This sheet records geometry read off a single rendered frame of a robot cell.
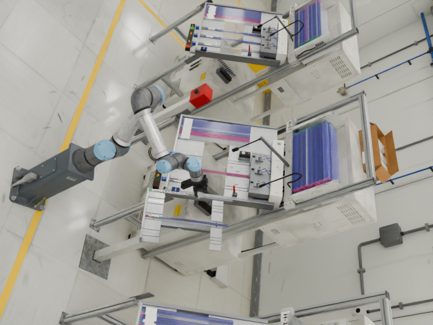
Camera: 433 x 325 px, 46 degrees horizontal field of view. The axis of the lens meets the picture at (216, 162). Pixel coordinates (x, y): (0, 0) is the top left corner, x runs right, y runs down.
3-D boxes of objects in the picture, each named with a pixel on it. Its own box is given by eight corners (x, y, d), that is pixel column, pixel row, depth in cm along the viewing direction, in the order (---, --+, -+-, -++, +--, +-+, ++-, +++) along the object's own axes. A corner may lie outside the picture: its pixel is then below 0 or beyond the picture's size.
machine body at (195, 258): (123, 240, 382) (185, 218, 349) (142, 169, 426) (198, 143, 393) (180, 277, 418) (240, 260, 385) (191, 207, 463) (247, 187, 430)
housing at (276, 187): (266, 207, 332) (269, 195, 321) (269, 151, 363) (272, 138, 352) (278, 209, 332) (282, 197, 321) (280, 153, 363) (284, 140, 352)
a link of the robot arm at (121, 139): (96, 149, 301) (141, 82, 275) (113, 145, 314) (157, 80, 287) (109, 164, 299) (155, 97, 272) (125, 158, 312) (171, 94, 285)
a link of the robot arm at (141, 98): (133, 85, 264) (172, 170, 264) (145, 83, 273) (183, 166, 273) (118, 94, 270) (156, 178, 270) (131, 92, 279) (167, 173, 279)
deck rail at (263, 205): (164, 196, 330) (164, 190, 326) (165, 193, 332) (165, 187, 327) (272, 210, 330) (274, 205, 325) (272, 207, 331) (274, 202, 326)
